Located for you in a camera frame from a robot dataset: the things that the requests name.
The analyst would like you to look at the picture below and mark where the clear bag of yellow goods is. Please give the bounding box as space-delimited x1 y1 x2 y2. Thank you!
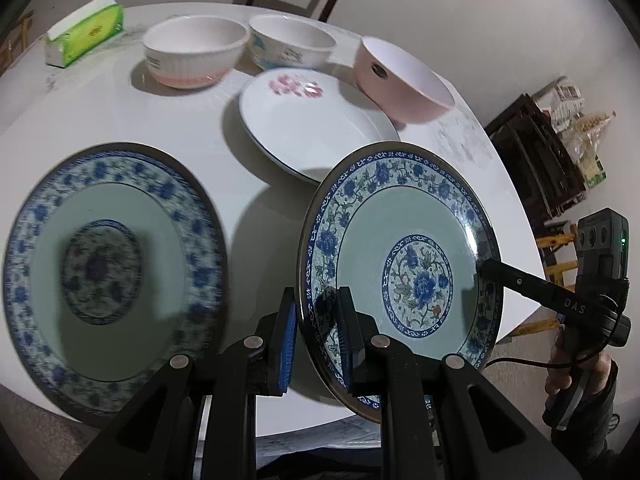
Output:
565 110 617 162

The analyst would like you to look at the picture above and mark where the black cable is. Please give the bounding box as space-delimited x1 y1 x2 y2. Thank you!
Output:
481 358 552 372

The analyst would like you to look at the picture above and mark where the dark cloth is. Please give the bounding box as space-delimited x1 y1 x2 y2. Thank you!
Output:
256 440 383 480

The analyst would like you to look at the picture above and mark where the blue floral plate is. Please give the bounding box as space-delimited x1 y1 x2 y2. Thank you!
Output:
1 142 228 428
296 141 502 423

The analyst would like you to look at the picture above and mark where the green tissue pack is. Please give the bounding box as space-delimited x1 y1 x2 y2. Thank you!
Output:
45 0 125 68

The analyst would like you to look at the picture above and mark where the white plate with pink flowers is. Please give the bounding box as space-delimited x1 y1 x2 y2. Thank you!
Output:
237 67 402 185

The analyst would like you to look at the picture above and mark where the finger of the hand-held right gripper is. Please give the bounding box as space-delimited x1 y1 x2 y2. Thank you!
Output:
479 258 588 320

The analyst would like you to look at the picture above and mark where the ribbed white and pink bowl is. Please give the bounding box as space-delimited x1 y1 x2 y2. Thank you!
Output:
142 15 251 90

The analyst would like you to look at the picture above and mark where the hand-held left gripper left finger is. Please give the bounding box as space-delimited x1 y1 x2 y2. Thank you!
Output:
60 287 301 480

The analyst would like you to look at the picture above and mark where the bag of newspapers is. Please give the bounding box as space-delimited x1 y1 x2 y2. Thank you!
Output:
532 76 586 131

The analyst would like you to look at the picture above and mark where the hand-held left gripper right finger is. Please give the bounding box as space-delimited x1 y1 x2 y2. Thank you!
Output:
336 286 583 480

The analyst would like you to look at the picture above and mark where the person's right hand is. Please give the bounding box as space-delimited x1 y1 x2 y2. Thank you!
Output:
544 344 619 413

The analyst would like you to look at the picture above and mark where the light wooden chair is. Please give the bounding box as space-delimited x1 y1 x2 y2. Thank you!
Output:
0 10 36 76

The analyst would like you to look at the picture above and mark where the bamboo chair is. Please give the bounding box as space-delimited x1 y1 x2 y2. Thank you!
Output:
500 220 582 342

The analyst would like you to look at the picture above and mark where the person's right forearm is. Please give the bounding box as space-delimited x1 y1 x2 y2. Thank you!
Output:
547 375 640 480

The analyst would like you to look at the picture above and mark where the white bowl with blue print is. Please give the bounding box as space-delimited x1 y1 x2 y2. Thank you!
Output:
248 13 338 71

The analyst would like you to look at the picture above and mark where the green and white box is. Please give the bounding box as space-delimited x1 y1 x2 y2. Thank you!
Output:
584 155 609 189

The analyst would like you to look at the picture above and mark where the pink bowl with white inside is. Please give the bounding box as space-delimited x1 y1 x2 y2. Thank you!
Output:
354 35 457 125

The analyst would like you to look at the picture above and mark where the stack of dark wooden stools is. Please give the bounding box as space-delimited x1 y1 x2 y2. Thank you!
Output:
484 92 588 221

